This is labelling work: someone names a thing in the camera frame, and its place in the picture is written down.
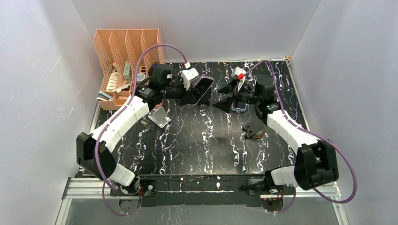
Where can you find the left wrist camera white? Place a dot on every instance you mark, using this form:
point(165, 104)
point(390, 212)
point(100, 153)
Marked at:
point(189, 77)

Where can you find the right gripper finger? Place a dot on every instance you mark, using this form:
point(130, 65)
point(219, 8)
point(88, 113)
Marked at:
point(224, 105)
point(229, 88)

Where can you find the phone with pink case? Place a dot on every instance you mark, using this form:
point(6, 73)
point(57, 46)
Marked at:
point(204, 84)

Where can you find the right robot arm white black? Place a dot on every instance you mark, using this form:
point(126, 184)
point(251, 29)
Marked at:
point(316, 161)

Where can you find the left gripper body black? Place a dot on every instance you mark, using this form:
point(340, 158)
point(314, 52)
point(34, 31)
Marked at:
point(175, 91)

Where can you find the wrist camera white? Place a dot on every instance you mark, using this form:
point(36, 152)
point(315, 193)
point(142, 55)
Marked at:
point(238, 73)
point(189, 77)

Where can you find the green white box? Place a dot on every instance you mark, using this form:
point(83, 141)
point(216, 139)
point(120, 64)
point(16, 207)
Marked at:
point(127, 73)

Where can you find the orange plastic file organizer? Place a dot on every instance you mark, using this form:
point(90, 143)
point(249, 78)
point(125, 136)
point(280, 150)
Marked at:
point(118, 52)

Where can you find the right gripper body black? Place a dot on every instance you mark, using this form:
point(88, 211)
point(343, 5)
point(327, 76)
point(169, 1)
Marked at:
point(239, 93)

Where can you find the grey stand on wooden base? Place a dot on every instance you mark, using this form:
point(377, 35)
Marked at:
point(254, 129)

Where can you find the white label tag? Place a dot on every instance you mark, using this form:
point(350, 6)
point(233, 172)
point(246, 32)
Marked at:
point(112, 82)

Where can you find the phone with blue case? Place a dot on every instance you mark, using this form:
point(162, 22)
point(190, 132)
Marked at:
point(238, 106)

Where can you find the round blue white tape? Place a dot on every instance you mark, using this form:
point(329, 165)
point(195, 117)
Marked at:
point(140, 77)

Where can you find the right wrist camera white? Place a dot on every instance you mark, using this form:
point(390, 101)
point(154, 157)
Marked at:
point(238, 73)

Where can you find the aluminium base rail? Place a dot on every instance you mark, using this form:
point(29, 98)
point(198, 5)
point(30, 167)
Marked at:
point(159, 190)

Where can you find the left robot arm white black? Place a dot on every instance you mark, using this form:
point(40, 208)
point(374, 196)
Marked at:
point(94, 150)

